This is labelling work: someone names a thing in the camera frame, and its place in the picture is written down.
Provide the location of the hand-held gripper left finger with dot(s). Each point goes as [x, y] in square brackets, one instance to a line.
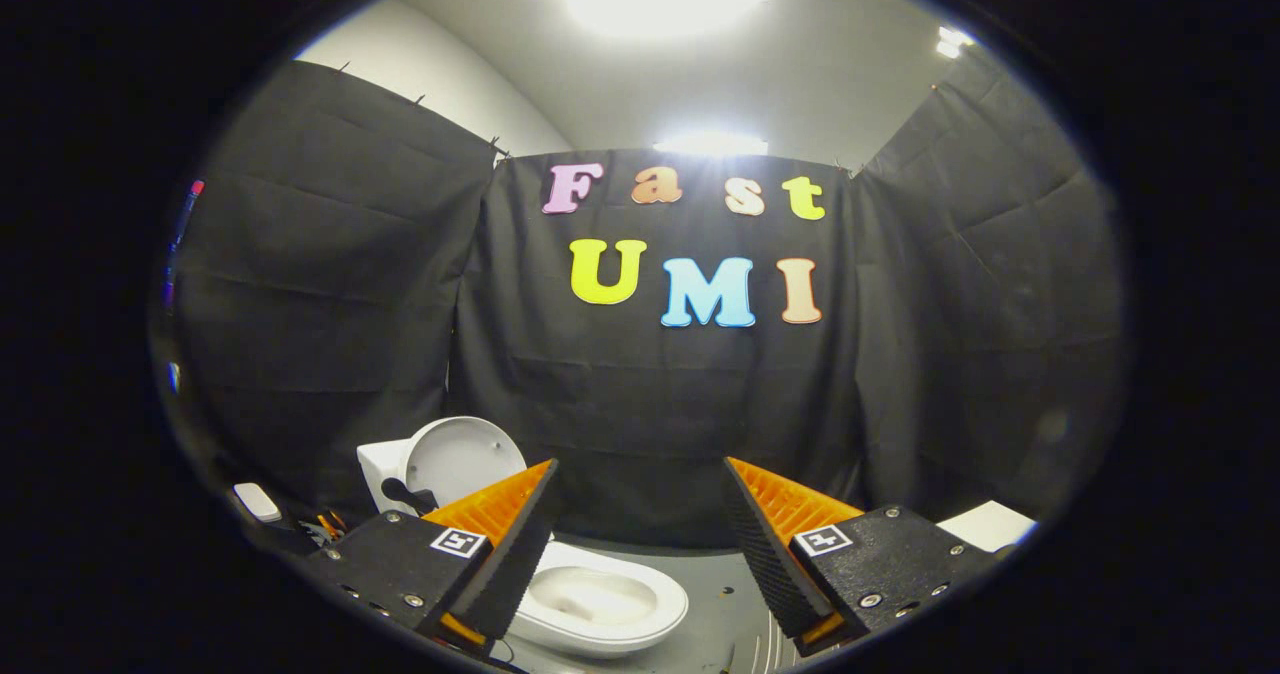
[515, 559]

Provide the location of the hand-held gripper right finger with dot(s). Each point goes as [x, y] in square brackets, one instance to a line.
[765, 559]

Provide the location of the white toilet lid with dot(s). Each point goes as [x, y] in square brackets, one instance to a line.
[460, 459]

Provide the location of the white ceramic toilet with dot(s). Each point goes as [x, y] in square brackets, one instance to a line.
[600, 594]

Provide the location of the black backdrop cloth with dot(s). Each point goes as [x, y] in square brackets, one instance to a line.
[640, 404]

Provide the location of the grey cabinet with white top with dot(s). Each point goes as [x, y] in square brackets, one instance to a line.
[990, 526]

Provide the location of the white plastic device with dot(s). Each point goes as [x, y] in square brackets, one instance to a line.
[257, 502]

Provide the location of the small ceiling light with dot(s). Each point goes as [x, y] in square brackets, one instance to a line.
[952, 42]

